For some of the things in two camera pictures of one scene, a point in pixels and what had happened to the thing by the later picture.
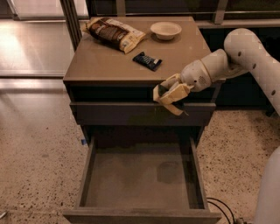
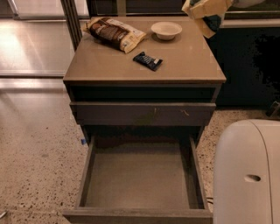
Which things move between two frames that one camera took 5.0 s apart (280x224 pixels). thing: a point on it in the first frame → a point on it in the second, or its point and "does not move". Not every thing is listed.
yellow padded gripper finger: [168, 84] → [206, 31]
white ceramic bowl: [165, 30] does not move
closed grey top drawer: [142, 114] does not move
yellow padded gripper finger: [179, 92] → [210, 7]
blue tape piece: [84, 142] does not move
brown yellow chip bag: [110, 32] does not move
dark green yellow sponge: [162, 89] → [213, 20]
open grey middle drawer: [143, 180] does not move
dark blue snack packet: [142, 59] does not move
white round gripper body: [194, 76] → [210, 11]
